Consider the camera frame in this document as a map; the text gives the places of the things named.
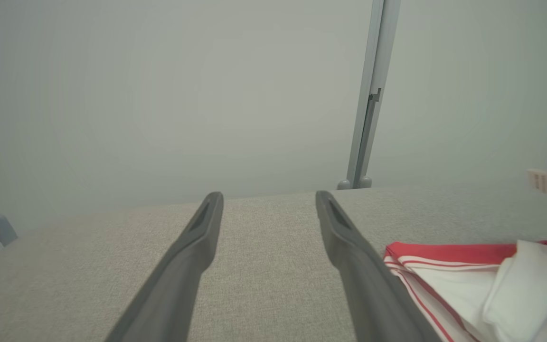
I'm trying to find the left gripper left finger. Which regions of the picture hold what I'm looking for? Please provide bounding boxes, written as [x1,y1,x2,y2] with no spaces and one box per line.
[104,191,225,342]

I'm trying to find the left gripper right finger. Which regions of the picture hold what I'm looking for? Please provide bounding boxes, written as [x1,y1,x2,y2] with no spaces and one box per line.
[315,190,445,342]

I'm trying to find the red and white jersey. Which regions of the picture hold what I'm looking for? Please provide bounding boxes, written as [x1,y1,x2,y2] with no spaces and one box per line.
[382,111,547,342]

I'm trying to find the grey partition frame post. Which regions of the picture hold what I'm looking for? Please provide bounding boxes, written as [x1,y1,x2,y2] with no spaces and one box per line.
[336,0,402,191]

